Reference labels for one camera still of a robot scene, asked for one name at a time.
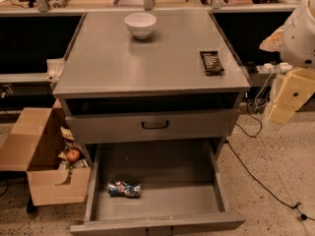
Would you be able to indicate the white ceramic bowl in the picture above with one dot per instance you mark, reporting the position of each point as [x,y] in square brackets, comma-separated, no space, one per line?
[141,25]

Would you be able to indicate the black drawer handle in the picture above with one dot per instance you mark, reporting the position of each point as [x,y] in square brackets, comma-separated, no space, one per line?
[155,125]

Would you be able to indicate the snack bags in box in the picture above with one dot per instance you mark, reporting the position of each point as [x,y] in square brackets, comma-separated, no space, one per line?
[70,143]

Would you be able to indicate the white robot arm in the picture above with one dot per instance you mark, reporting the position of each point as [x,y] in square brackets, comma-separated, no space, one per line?
[295,41]

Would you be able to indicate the white power strip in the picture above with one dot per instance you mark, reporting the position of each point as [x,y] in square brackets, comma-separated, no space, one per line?
[281,67]

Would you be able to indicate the red apple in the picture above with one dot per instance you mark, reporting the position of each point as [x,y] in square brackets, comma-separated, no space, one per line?
[73,155]

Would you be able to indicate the grey metal drawer cabinet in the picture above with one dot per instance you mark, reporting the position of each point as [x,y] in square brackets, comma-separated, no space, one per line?
[111,72]

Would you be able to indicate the open cardboard box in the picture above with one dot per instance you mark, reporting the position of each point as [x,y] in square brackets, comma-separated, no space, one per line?
[33,147]

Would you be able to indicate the open grey middle drawer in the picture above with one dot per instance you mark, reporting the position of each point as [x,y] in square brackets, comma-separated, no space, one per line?
[181,191]

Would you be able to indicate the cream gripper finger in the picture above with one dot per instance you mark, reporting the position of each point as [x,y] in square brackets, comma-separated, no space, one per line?
[289,92]
[273,42]

